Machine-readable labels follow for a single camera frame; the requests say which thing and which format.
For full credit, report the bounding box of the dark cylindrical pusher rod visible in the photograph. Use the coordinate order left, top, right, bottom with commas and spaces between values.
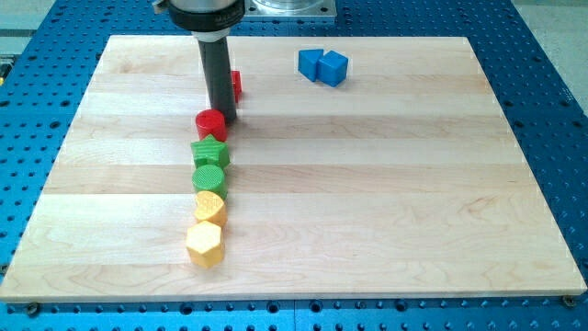
198, 37, 237, 123

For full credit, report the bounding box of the red star block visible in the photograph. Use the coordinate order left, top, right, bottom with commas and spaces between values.
231, 70, 243, 103

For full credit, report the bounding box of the yellow hexagon block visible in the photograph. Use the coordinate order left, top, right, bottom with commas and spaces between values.
186, 221, 224, 268

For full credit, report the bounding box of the blue block left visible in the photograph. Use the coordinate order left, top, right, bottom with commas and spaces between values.
298, 49, 323, 82

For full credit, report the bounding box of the green cylinder block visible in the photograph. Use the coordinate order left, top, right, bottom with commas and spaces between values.
192, 165, 228, 199

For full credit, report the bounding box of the yellow heart block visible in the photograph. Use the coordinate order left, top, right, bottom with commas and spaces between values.
194, 190, 228, 227

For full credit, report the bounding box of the green star block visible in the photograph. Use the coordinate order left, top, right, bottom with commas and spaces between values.
190, 134, 231, 169

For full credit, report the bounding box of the red cylinder block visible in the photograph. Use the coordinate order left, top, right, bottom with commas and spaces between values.
195, 108, 228, 142

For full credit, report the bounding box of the blue cube right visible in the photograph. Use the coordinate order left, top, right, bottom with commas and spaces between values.
317, 51, 348, 87

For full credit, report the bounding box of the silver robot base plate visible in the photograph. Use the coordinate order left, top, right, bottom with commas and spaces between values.
243, 0, 337, 23

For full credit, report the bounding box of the light wooden board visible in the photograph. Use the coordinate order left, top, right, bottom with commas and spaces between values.
1, 35, 586, 302

